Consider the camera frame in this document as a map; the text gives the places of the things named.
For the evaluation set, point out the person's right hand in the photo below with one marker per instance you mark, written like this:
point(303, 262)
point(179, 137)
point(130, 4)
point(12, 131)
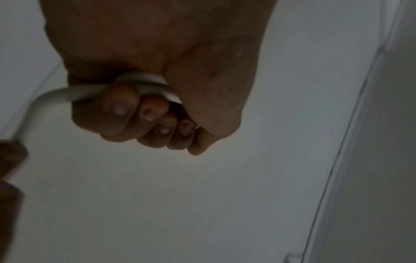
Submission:
point(8, 205)

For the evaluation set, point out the white wall switch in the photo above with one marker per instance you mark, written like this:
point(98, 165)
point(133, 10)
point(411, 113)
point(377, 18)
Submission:
point(292, 258)

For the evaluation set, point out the person's left hand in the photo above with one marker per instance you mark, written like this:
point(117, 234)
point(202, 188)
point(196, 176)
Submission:
point(162, 38)

